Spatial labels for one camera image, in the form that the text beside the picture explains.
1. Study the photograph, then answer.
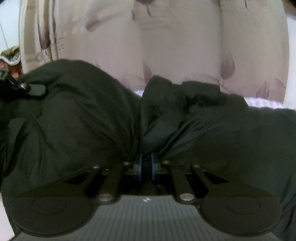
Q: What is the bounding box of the large black jacket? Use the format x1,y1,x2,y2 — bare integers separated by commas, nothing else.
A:
1,60,295,240

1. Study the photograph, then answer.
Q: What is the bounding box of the floral lace covered bundle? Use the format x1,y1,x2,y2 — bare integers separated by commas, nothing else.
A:
0,46,22,78

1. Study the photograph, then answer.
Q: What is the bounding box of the pink white checkered bedsheet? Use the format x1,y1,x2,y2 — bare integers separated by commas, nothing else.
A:
134,90,288,110

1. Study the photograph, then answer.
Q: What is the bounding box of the beige leaf print curtain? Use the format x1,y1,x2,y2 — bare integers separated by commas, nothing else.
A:
19,1,290,102

